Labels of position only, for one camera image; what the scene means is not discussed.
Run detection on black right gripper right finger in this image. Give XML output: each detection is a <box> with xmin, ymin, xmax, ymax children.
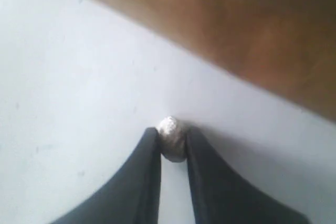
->
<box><xmin>186</xmin><ymin>127</ymin><xmax>310</xmax><ymax>224</ymax></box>

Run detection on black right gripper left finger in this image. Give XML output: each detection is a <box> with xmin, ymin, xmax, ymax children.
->
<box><xmin>55</xmin><ymin>127</ymin><xmax>161</xmax><ymax>223</ymax></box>

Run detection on white paper ball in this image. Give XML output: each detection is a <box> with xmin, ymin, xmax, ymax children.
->
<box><xmin>156</xmin><ymin>116</ymin><xmax>187</xmax><ymax>163</ymax></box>

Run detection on brown paper shopping bag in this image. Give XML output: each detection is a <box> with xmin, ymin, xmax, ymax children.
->
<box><xmin>99</xmin><ymin>0</ymin><xmax>335</xmax><ymax>121</ymax></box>

